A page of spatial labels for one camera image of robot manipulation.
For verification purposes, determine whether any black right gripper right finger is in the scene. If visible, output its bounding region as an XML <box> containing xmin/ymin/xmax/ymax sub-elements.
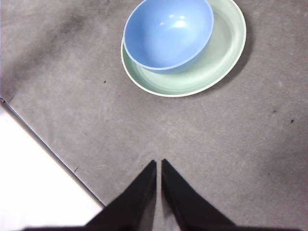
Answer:
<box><xmin>160</xmin><ymin>158</ymin><xmax>238</xmax><ymax>231</ymax></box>

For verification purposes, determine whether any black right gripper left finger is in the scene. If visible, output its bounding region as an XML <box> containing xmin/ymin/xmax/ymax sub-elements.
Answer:
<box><xmin>84</xmin><ymin>160</ymin><xmax>158</xmax><ymax>231</ymax></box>

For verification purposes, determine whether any green round plate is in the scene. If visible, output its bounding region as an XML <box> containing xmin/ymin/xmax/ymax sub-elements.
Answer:
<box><xmin>120</xmin><ymin>0</ymin><xmax>247</xmax><ymax>98</ymax></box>

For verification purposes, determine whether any blue ribbed bowl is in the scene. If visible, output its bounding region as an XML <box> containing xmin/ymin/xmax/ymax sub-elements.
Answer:
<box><xmin>123</xmin><ymin>0</ymin><xmax>215</xmax><ymax>75</ymax></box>

